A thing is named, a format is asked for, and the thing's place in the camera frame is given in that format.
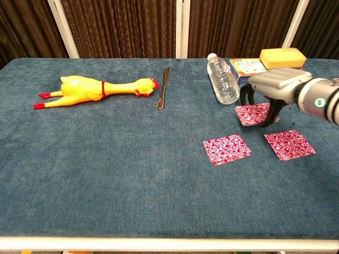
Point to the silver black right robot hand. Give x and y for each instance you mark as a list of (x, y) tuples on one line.
[(280, 83)]

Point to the pink patterned card deck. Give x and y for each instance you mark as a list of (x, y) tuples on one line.
[(290, 145)]

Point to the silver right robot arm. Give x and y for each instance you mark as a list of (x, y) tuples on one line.
[(328, 103)]

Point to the yellow sponge block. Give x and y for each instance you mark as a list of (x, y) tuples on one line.
[(280, 58)]

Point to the blue and orange cardboard box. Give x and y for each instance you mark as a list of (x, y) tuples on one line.
[(246, 67)]

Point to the clear plastic water bottle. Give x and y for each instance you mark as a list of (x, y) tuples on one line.
[(223, 82)]

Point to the steel table knife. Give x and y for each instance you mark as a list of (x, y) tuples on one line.
[(162, 95)]

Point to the brown pleated curtain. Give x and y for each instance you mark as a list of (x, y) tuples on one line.
[(119, 26)]

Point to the blue velvet table cover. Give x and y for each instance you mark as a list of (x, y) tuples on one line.
[(132, 172)]

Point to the yellow rubber chicken toy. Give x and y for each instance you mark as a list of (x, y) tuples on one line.
[(79, 91)]

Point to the orange object under table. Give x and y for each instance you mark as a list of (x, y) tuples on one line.
[(26, 252), (77, 252)]

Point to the white slanted frame post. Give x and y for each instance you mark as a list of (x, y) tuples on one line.
[(296, 23), (62, 26)]

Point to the white upright frame post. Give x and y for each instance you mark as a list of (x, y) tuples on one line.
[(182, 26)]

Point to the white table frame edge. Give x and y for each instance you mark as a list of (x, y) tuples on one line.
[(159, 244)]

